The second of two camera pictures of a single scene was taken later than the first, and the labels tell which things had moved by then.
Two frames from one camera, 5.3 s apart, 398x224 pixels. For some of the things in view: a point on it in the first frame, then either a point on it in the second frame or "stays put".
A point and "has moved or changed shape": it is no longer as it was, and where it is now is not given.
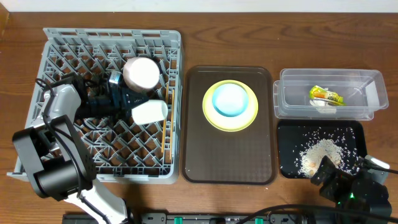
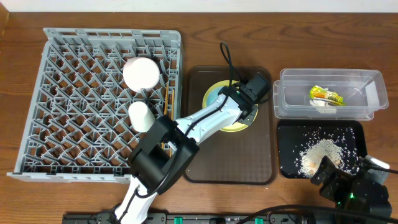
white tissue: (322, 106) stays put
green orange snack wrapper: (320, 93) stays put
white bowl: (141, 74) stays put
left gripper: (115, 101) -> (258, 101)
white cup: (149, 111) has moved or changed shape
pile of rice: (312, 155) stays put
